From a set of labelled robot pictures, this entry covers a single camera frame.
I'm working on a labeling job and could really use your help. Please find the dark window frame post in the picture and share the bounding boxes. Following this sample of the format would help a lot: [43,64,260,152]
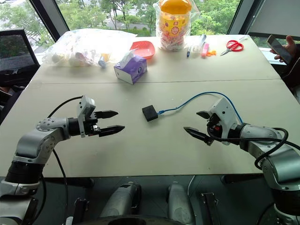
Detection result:
[226,0,250,36]
[28,0,71,43]

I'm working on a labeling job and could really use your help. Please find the bystander dark sleeve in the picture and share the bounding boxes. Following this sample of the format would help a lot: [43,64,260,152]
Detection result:
[280,43,300,106]

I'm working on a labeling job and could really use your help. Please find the small black adapter box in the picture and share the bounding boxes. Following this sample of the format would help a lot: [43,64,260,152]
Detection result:
[142,105,159,122]

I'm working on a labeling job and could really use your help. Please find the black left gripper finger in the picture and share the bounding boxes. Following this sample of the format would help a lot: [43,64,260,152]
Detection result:
[98,126,126,138]
[96,110,119,119]

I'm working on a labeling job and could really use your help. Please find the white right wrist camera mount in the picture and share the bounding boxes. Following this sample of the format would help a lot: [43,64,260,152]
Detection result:
[209,97,238,145]

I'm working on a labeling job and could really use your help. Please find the grey rounded robot leg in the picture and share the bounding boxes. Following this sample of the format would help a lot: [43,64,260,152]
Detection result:
[100,182,142,219]
[166,182,195,225]

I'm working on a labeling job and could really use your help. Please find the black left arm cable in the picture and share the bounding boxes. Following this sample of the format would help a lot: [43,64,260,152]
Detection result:
[46,95,84,220]

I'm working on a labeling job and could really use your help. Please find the seated person in dark clothing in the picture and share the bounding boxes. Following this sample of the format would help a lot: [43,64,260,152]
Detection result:
[0,84,26,124]

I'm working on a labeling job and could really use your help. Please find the yellow-lidded candy jar in bag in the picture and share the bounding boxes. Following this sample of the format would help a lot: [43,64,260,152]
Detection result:
[153,0,201,52]

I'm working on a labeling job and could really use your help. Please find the purple tissue box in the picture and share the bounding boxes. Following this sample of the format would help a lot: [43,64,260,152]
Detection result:
[113,50,148,85]

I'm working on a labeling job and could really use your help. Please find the black table bracket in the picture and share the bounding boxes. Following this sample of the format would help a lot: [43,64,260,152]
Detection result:
[73,197,90,222]
[200,192,219,219]

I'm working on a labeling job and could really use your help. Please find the red-handled scissors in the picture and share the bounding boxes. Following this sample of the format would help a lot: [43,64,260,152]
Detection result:
[219,40,245,57]

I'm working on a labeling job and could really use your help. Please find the dark round robot torso rim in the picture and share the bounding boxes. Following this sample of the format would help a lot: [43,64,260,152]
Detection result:
[76,216,189,225]

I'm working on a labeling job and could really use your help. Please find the clear plastic bag of items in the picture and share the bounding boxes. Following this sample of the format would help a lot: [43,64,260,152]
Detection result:
[43,28,138,69]

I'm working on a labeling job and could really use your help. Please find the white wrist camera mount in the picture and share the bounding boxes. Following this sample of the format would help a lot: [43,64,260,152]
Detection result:
[209,97,238,145]
[77,95,97,138]

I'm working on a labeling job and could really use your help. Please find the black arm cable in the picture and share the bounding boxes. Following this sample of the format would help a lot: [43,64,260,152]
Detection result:
[207,126,289,170]
[46,95,84,220]

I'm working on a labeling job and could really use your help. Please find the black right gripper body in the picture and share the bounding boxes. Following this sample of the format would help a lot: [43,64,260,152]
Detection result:
[206,113,223,142]

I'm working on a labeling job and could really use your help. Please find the dark smartphone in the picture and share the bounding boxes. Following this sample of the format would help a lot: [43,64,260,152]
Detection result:
[266,34,293,65]

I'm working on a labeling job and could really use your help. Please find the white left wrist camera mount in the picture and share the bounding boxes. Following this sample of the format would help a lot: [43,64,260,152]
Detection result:
[77,95,97,138]

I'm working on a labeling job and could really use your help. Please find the red plastic dish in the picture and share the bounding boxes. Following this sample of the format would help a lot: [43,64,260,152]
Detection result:
[129,40,156,60]

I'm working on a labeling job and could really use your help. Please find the bystander bare hand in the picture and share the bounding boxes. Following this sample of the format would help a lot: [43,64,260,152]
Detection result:
[269,35,299,63]

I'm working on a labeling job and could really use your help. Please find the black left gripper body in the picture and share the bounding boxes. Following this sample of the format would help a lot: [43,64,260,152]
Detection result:
[84,112,101,137]

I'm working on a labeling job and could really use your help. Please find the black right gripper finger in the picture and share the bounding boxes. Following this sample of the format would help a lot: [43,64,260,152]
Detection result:
[196,111,211,120]
[183,127,214,147]

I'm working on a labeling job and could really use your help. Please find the blue cable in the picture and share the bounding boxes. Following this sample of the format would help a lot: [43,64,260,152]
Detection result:
[157,91,245,125]

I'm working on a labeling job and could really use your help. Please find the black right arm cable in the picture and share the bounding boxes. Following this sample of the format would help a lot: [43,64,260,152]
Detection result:
[207,126,289,170]

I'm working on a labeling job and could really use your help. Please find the black mesh office chair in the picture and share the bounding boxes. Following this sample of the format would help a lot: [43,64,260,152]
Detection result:
[0,28,41,88]

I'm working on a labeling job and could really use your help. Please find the thin white cable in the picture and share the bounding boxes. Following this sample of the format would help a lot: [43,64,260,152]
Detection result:
[187,175,196,195]

